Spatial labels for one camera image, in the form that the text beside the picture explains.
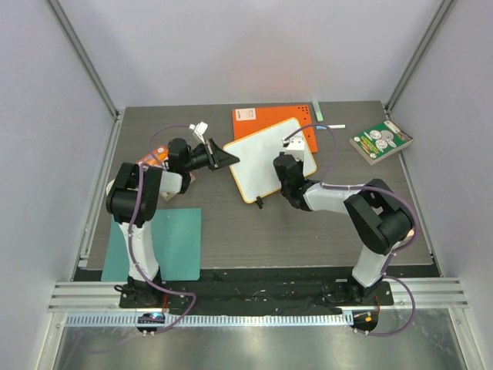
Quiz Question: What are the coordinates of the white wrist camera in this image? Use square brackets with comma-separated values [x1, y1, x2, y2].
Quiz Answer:
[189, 122, 208, 143]
[282, 135, 306, 161]

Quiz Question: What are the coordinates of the white blue-capped marker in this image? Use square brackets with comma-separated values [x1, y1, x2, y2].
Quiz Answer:
[316, 124, 346, 130]

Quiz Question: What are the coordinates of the green highlighter marker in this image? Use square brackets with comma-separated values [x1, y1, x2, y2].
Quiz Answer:
[312, 99, 324, 123]

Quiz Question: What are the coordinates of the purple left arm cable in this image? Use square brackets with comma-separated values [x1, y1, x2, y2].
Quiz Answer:
[126, 123, 197, 336]

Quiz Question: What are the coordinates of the green cover book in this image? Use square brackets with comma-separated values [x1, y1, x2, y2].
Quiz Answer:
[349, 119, 414, 165]

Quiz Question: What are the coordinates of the yellow-framed whiteboard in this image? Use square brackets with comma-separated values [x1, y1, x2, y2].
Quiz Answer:
[223, 118, 301, 204]

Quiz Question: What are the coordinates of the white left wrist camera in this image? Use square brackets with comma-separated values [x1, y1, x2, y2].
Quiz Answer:
[189, 122, 208, 143]

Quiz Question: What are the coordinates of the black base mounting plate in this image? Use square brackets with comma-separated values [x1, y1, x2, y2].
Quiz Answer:
[114, 267, 394, 317]

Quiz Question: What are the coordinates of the black whiteboard stand foot left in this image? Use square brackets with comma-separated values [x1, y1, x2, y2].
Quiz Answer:
[255, 197, 263, 210]

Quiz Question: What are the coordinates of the orange cover booklet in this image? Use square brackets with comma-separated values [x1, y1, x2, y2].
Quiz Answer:
[138, 145, 196, 202]

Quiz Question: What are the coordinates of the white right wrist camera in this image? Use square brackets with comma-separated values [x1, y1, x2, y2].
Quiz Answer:
[282, 135, 306, 161]

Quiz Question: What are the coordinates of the teal cutting mat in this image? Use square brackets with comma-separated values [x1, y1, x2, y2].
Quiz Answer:
[101, 208, 202, 282]

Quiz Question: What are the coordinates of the orange clipboard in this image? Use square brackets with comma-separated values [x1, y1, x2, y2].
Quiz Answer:
[232, 105, 312, 140]

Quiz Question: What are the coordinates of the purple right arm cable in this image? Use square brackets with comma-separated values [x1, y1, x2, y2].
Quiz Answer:
[283, 123, 421, 336]

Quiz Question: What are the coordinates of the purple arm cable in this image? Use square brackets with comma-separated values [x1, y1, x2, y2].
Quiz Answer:
[283, 123, 421, 336]
[126, 123, 197, 336]

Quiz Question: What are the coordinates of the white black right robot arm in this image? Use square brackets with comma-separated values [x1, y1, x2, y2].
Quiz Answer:
[273, 154, 418, 304]

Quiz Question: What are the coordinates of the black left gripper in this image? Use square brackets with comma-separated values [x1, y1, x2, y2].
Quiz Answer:
[183, 139, 239, 173]

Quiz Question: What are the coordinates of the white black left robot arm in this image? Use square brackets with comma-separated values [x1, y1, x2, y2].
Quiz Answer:
[106, 138, 240, 308]

